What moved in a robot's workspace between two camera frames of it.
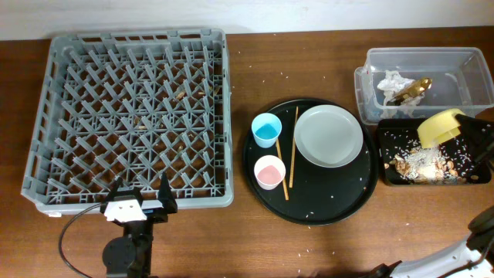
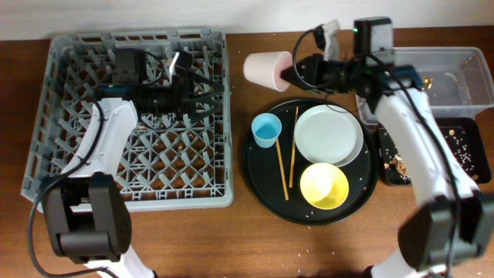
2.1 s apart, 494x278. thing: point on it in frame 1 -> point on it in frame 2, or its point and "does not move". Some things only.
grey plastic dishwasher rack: x=132 y=103 does not move
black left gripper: x=167 y=204 -> x=184 y=102
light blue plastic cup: x=266 y=128 does not move
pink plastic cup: x=269 y=171 -> x=265 y=69
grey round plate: x=328 y=136 does not move
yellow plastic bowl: x=439 y=128 -> x=324 y=186
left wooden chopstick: x=285 y=181 does not move
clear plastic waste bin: x=409 y=83 does not move
